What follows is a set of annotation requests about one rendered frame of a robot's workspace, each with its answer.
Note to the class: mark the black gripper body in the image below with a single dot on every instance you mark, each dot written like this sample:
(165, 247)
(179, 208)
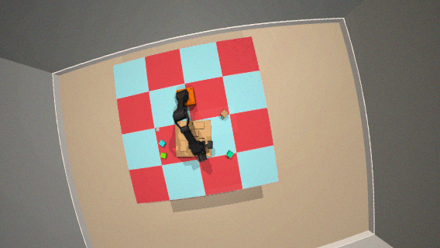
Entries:
(209, 145)

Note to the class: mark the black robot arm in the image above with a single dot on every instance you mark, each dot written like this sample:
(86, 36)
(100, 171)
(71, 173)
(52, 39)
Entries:
(180, 114)

